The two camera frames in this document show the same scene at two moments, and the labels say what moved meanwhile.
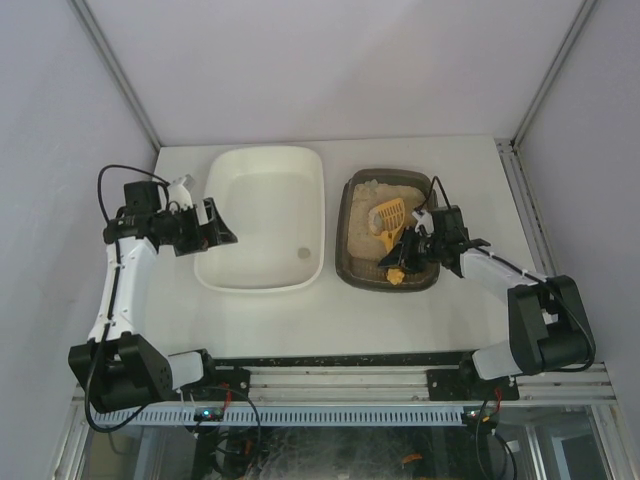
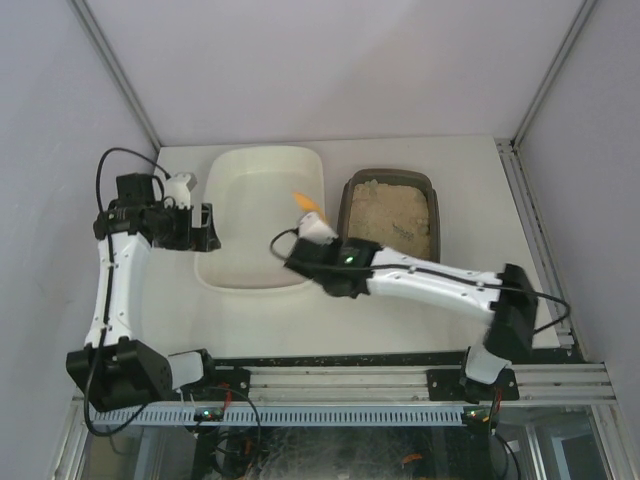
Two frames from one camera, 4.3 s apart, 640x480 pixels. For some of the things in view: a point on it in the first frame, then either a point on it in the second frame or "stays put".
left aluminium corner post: x=115 y=68 stays put
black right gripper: x=410 y=249 → x=304 y=257
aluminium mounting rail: x=396 y=387 stays put
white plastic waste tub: x=273 y=201 stays put
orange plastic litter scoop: x=394 y=217 → x=308 y=205
